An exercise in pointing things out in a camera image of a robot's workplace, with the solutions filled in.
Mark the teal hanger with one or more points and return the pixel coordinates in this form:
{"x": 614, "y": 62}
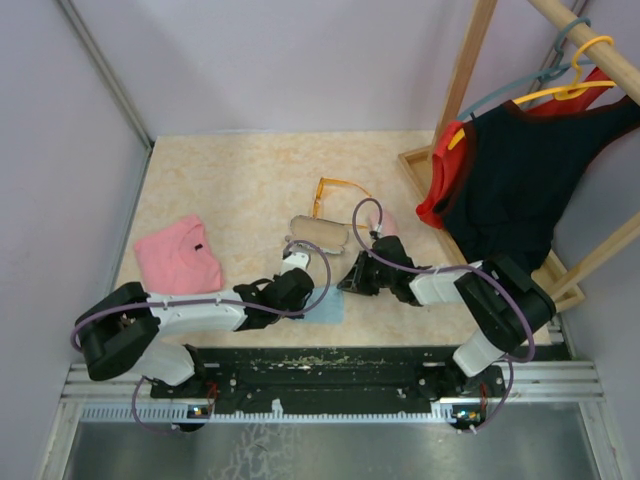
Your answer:
{"x": 545, "y": 75}

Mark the newspaper print glasses case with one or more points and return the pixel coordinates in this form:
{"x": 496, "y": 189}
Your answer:
{"x": 330, "y": 237}

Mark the pink glasses case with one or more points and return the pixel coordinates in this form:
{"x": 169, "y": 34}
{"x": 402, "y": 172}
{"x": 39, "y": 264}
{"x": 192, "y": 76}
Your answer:
{"x": 384, "y": 218}

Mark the orange sunglasses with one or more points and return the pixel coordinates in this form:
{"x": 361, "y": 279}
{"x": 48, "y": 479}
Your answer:
{"x": 327, "y": 195}

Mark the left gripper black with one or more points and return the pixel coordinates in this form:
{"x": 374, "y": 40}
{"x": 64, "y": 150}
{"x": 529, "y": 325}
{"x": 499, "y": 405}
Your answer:
{"x": 299, "y": 305}

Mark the red tank top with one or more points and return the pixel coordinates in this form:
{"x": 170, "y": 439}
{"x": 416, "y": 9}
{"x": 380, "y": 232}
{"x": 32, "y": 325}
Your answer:
{"x": 446, "y": 165}

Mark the navy tank top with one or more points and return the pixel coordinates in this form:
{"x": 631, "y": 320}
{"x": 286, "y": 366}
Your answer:
{"x": 519, "y": 174}

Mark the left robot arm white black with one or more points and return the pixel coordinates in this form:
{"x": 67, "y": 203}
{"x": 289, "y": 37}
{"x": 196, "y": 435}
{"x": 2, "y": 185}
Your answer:
{"x": 124, "y": 332}

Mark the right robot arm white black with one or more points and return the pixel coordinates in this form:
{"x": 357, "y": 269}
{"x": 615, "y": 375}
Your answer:
{"x": 507, "y": 305}

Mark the pink folded garment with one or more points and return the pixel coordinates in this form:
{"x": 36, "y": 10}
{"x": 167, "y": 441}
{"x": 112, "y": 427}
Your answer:
{"x": 178, "y": 260}

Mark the yellow hanger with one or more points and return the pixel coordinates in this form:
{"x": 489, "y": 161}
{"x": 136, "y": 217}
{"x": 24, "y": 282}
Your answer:
{"x": 569, "y": 91}

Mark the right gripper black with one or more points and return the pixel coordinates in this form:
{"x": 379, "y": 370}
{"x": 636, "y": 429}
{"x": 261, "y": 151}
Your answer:
{"x": 356, "y": 280}

